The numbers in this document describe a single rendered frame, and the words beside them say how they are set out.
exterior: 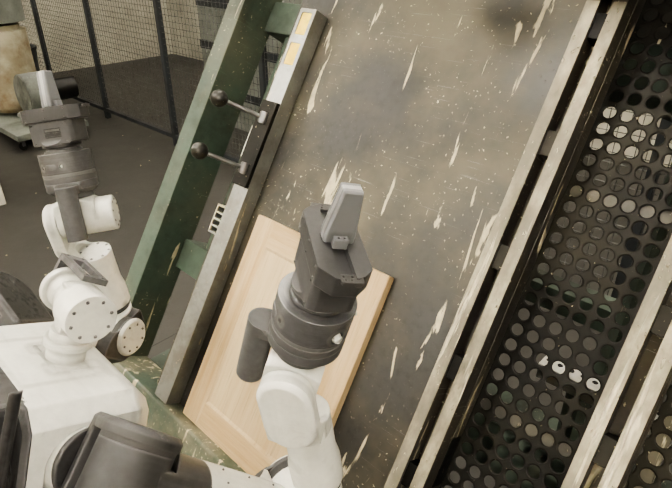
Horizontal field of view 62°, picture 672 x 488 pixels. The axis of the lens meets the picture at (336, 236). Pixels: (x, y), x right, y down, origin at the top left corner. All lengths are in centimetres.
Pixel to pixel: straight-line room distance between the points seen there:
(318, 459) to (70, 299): 37
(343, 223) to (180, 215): 98
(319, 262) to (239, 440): 77
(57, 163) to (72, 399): 46
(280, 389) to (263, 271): 61
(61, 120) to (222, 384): 63
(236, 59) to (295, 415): 102
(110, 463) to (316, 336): 26
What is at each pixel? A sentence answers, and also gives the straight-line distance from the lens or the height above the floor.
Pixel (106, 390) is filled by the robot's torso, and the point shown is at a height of 134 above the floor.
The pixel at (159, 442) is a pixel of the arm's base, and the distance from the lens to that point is 68.
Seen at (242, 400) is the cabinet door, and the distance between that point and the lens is 124.
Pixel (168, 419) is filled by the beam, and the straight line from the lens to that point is 137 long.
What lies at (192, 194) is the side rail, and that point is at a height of 126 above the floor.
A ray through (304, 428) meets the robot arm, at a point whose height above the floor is 136.
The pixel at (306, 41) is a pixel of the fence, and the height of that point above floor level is 164.
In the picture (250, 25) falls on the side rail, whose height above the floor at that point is 165.
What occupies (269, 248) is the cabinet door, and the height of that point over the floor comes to 125.
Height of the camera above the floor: 185
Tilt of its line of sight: 29 degrees down
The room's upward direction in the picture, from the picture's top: straight up
